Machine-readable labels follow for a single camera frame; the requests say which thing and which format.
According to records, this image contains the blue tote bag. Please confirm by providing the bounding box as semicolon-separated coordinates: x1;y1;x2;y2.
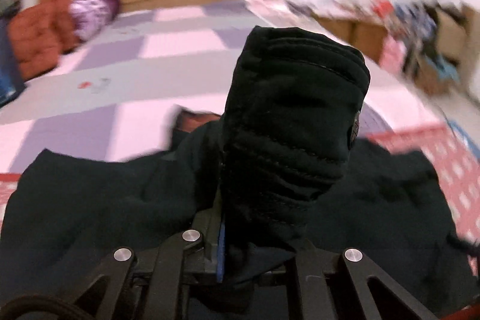
0;18;27;107

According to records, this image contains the wooden nightstand with drawers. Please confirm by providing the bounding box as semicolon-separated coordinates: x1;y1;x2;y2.
313;14;391;62

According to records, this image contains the purple patterned pillow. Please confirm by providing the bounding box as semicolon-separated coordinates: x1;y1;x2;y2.
69;0;121;41

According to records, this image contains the dark navy padded jacket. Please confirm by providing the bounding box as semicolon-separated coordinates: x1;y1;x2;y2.
0;25;480;317

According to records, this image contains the red gift box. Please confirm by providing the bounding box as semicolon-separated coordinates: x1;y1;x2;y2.
371;0;392;15

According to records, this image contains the blue plaid cloth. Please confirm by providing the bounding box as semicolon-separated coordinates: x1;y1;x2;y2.
394;3;436;43

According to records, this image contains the pink plastic bag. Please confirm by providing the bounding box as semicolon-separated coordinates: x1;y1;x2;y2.
380;35;407;75

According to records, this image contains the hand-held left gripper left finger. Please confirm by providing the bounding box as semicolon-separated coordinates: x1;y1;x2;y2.
71;193;226;320

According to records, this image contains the red checked mat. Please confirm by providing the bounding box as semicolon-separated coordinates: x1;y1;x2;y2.
0;123;480;268

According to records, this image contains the patchwork bedsheet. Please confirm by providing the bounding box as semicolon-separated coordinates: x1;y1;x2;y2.
0;0;451;174

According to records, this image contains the thick black cable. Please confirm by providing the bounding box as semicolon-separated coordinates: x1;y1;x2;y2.
0;295;91;320

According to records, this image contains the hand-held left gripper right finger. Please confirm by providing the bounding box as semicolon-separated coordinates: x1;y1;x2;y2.
285;241;432;320

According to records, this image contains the small cardboard box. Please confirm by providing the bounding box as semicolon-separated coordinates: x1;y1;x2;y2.
414;58;451;96

